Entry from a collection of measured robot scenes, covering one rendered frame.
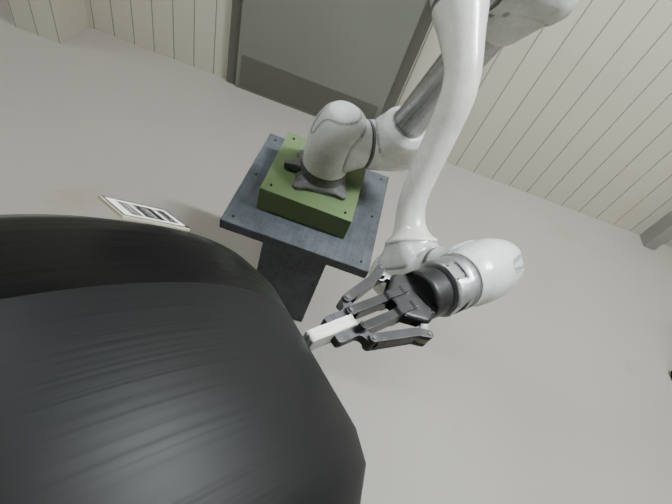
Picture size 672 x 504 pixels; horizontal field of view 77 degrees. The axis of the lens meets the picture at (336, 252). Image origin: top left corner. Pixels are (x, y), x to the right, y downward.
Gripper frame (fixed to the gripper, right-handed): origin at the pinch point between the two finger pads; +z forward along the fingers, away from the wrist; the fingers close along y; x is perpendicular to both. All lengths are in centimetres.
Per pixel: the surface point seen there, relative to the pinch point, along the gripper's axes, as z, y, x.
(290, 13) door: -129, -205, 48
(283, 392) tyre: 15.5, 7.5, -14.3
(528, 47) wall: -222, -113, 6
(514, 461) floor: -121, 47, 108
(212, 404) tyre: 20.9, 7.0, -16.9
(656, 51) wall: -261, -69, -21
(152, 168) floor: -42, -162, 119
